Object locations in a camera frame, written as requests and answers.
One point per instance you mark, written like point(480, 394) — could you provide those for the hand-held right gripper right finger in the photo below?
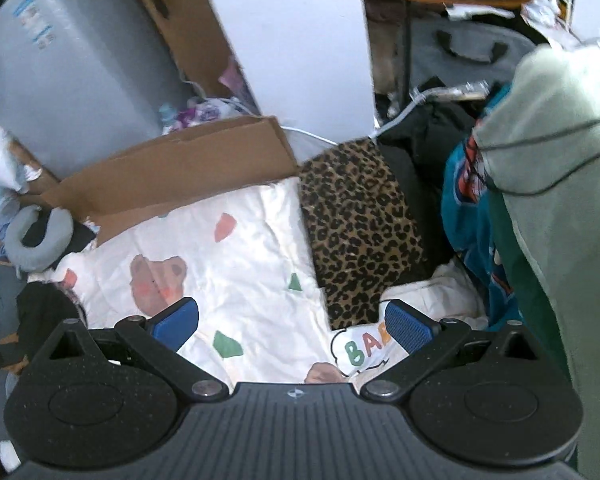
point(410, 327)

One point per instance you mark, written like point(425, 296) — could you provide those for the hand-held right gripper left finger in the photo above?
point(172, 324)

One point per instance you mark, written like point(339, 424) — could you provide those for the leopard print garment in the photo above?
point(360, 220)

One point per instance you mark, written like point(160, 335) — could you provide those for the white printed blanket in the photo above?
point(260, 260)

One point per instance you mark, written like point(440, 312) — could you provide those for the teal printed garment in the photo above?
point(460, 200)

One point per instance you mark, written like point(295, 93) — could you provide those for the grey neck pillow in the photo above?
point(60, 232)

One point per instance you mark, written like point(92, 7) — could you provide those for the flattened cardboard box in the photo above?
point(180, 170)

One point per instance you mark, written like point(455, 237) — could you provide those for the light green garment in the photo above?
point(570, 210)

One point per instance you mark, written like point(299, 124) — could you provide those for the white purple printed cloth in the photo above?
point(200, 112)

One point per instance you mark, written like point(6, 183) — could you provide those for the grey appliance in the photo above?
point(80, 60)

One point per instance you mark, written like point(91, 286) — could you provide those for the standing cardboard box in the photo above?
point(180, 10)

